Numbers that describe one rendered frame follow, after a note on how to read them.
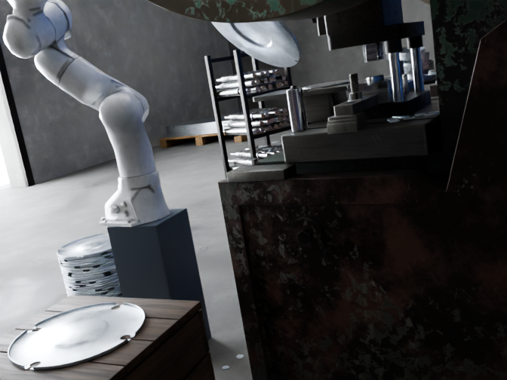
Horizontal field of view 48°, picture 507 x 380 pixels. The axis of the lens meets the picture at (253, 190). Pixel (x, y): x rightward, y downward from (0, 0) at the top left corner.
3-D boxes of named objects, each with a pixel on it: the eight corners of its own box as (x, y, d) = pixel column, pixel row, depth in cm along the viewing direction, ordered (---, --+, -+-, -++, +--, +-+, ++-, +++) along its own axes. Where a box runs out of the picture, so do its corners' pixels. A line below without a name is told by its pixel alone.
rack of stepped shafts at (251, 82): (264, 197, 373) (240, 49, 352) (222, 192, 408) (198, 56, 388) (310, 181, 398) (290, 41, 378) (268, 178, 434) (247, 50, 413)
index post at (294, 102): (290, 132, 122) (284, 87, 120) (297, 130, 125) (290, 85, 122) (302, 131, 121) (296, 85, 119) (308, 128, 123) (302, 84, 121)
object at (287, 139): (284, 163, 121) (279, 136, 120) (358, 126, 158) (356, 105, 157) (428, 156, 105) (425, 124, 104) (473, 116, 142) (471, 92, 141)
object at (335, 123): (327, 133, 111) (320, 80, 109) (357, 119, 125) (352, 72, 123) (357, 131, 108) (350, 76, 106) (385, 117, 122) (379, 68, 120)
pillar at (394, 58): (391, 102, 119) (384, 33, 116) (394, 101, 121) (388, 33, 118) (402, 101, 118) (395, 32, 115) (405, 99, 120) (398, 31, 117)
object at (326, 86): (259, 150, 142) (250, 95, 139) (284, 139, 153) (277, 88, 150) (354, 143, 128) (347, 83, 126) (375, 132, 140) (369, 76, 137)
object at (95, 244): (44, 262, 222) (44, 260, 222) (75, 238, 250) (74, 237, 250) (116, 253, 218) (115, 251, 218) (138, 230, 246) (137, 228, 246)
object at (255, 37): (287, 80, 161) (288, 78, 161) (311, 40, 133) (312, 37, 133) (199, 23, 160) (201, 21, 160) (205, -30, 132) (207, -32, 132)
